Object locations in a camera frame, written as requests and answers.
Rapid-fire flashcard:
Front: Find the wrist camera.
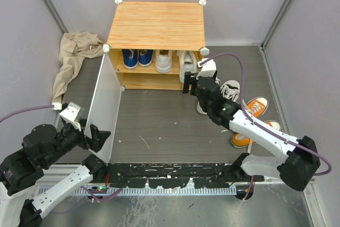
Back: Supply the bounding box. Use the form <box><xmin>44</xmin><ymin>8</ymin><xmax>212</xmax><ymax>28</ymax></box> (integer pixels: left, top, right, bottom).
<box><xmin>59</xmin><ymin>102</ymin><xmax>84</xmax><ymax>131</ymax></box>
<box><xmin>196</xmin><ymin>58</ymin><xmax>217</xmax><ymax>80</ymax></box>

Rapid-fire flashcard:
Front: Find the frosted white cabinet door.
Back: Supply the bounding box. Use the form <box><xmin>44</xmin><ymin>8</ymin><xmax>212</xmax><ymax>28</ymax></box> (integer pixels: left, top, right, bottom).
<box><xmin>84</xmin><ymin>54</ymin><xmax>122</xmax><ymax>163</ymax></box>

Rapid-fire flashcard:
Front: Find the aluminium frame post right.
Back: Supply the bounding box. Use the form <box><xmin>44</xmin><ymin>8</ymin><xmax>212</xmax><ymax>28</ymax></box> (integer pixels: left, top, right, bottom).
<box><xmin>260</xmin><ymin>0</ymin><xmax>294</xmax><ymax>49</ymax></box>

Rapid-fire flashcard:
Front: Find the wood-grain shoe cabinet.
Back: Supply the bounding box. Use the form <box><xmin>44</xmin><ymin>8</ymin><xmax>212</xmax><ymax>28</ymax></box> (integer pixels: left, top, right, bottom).
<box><xmin>104</xmin><ymin>0</ymin><xmax>209</xmax><ymax>90</ymax></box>

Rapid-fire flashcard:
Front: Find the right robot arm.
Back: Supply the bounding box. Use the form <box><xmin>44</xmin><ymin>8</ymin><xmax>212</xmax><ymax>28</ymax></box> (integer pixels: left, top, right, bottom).
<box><xmin>191</xmin><ymin>77</ymin><xmax>320</xmax><ymax>191</ymax></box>

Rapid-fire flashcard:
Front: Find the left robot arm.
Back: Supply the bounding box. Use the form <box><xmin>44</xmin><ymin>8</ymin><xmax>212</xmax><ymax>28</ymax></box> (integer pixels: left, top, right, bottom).
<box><xmin>1</xmin><ymin>102</ymin><xmax>111</xmax><ymax>226</ymax></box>

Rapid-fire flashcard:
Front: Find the black mounting base rail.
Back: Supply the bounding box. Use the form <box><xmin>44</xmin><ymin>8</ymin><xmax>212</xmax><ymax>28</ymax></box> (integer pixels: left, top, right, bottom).
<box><xmin>82</xmin><ymin>162</ymin><xmax>251</xmax><ymax>189</ymax></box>

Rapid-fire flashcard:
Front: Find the beige crumpled cloth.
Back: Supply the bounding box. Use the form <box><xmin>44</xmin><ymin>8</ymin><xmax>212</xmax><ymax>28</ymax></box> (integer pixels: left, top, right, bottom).
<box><xmin>52</xmin><ymin>32</ymin><xmax>106</xmax><ymax>104</ymax></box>

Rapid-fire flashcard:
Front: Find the orange canvas sneaker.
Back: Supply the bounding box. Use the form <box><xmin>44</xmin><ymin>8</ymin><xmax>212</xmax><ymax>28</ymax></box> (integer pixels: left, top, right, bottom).
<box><xmin>242</xmin><ymin>97</ymin><xmax>268</xmax><ymax>117</ymax></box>
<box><xmin>230</xmin><ymin>120</ymin><xmax>282</xmax><ymax>148</ymax></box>

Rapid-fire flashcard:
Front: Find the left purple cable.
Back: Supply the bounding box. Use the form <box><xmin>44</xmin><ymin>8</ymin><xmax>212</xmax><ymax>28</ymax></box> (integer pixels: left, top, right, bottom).
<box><xmin>0</xmin><ymin>104</ymin><xmax>54</xmax><ymax>124</ymax></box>

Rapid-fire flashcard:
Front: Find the blue canvas sneaker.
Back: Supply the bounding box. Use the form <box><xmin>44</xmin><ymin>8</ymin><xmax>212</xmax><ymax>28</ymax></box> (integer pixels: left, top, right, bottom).
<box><xmin>138</xmin><ymin>49</ymin><xmax>154</xmax><ymax>68</ymax></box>
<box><xmin>122</xmin><ymin>49</ymin><xmax>138</xmax><ymax>70</ymax></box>

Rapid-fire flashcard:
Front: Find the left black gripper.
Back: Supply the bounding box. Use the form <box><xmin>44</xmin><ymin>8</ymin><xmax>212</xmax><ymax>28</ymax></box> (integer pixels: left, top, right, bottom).
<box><xmin>44</xmin><ymin>117</ymin><xmax>111</xmax><ymax>166</ymax></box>

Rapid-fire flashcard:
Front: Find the white leather sneaker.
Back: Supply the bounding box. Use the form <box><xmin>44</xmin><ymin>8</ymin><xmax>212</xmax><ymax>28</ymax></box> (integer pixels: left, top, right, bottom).
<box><xmin>176</xmin><ymin>51</ymin><xmax>198</xmax><ymax>83</ymax></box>
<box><xmin>156</xmin><ymin>49</ymin><xmax>173</xmax><ymax>73</ymax></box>

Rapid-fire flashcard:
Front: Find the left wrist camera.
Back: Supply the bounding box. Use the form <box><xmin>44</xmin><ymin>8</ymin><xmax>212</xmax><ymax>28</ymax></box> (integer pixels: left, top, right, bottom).
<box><xmin>59</xmin><ymin>102</ymin><xmax>84</xmax><ymax>131</ymax></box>

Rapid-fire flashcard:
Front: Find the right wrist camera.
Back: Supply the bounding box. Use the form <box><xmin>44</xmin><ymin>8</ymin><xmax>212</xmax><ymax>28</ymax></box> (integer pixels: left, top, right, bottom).
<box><xmin>196</xmin><ymin>58</ymin><xmax>217</xmax><ymax>80</ymax></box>

